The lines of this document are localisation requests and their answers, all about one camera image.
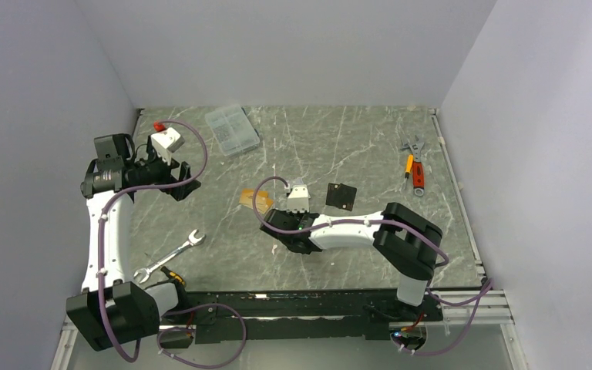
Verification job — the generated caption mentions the red adjustable wrench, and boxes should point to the red adjustable wrench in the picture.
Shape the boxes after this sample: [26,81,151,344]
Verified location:
[401,135,425,197]

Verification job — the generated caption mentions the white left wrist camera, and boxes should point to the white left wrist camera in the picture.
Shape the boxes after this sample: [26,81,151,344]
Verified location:
[150,121,185,165]

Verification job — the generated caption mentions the orange small screwdriver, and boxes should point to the orange small screwdriver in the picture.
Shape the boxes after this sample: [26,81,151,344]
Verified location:
[404,154,414,180]

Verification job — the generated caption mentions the aluminium frame rail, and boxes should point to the aluminium frame rail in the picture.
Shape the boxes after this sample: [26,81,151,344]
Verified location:
[52,290,525,369]

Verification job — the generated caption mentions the silver open-end wrench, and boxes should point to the silver open-end wrench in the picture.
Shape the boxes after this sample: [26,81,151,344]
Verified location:
[133,229,206,284]

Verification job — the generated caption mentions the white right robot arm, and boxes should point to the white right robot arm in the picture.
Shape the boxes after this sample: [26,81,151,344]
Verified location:
[260,202,448,320]

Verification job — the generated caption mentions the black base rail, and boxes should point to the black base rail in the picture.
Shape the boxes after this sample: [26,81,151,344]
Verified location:
[160,288,443,344]

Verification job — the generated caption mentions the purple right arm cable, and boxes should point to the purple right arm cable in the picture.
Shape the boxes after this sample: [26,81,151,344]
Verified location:
[251,177,495,358]

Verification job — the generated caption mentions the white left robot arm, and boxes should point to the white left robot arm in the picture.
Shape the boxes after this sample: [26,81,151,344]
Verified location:
[66,128,200,352]

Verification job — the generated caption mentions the clear plastic organizer box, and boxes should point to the clear plastic organizer box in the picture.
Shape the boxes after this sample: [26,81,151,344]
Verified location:
[204,105,260,156]

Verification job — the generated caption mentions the yellow black screwdriver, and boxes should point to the yellow black screwdriver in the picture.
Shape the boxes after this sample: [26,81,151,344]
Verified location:
[160,266,185,287]

